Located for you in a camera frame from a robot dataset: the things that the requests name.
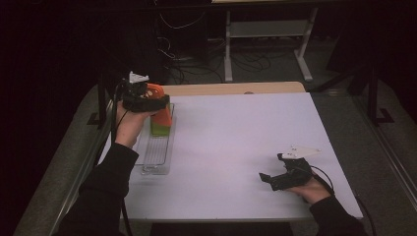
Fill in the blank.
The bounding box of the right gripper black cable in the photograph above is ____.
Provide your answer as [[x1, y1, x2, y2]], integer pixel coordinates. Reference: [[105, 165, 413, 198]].
[[294, 163, 378, 236]]

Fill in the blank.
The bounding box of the tangle of black floor cables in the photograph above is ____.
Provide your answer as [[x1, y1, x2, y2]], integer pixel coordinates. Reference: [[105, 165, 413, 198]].
[[156, 35, 296, 85]]

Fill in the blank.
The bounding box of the black metal stand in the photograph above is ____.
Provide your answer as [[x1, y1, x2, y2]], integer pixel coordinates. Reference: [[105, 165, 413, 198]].
[[87, 75, 112, 127], [367, 65, 396, 127]]

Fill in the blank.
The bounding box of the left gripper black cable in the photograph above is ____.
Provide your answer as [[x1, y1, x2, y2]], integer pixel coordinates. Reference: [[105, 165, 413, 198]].
[[109, 80, 134, 236]]

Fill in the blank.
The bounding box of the clear plastic container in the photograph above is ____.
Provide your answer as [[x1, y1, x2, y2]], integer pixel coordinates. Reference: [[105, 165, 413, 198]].
[[132, 101, 177, 176]]

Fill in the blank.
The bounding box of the green cartoon print phone case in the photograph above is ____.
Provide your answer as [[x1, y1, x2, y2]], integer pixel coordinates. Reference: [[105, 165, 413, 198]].
[[149, 102, 173, 138]]

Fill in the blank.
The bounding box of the hanging white cable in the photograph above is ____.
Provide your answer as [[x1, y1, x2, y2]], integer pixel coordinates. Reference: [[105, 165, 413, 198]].
[[158, 12, 207, 31]]

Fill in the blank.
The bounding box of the light wooden table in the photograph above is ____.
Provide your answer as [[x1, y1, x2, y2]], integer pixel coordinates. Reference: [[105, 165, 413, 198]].
[[161, 81, 307, 97]]

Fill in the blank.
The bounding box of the white metal table frame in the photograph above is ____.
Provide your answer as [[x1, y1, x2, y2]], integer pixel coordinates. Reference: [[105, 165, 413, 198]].
[[224, 8, 319, 83]]

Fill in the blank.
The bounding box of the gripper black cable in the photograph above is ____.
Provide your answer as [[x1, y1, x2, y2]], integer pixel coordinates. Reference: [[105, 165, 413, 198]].
[[109, 80, 134, 236], [294, 163, 378, 236]]

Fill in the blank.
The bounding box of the person's right hand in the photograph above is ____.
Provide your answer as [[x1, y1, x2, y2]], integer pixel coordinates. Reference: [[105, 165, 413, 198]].
[[293, 180, 332, 205]]

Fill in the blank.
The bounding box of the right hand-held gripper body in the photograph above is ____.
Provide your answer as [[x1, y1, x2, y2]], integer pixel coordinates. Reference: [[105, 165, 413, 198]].
[[270, 146, 323, 192]]

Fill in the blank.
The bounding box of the metal floor rail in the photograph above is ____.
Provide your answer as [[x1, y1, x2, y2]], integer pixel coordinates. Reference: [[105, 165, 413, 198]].
[[353, 94, 417, 201], [48, 97, 114, 236]]

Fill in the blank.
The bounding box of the person's left hand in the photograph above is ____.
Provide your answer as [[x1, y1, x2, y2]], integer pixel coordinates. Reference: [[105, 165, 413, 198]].
[[114, 101, 158, 149]]

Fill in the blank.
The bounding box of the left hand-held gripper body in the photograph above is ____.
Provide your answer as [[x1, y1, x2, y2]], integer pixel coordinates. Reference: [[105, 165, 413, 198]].
[[121, 71, 171, 113]]

